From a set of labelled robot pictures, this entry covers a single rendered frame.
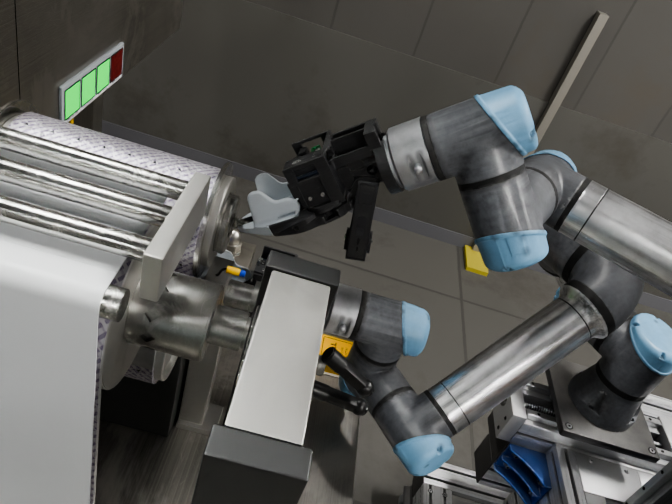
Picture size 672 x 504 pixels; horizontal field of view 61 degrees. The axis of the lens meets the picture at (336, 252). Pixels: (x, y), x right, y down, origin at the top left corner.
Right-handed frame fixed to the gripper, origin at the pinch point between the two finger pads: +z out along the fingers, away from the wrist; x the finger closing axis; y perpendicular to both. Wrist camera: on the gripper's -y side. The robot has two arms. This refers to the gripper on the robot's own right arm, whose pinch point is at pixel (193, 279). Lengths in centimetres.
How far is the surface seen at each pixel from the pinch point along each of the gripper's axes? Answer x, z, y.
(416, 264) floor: -175, -78, -109
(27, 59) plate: -11.8, 30.1, 20.3
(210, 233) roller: 11.5, -3.1, 18.0
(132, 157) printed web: 7.3, 7.8, 22.2
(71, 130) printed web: 5.7, 15.6, 22.3
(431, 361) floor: -110, -84, -109
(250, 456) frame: 49, -13, 35
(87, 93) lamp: -29.4, 29.4, 8.5
